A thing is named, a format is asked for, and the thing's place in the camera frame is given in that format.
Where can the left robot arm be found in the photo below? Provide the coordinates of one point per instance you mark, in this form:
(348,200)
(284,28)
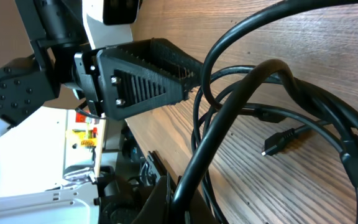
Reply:
(56,32)

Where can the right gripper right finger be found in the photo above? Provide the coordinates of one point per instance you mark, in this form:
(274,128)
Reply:
(198,212)

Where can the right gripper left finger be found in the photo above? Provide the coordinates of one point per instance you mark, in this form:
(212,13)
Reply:
(153,200)

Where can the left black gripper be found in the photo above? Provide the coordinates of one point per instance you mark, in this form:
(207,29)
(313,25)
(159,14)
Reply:
(128,79)

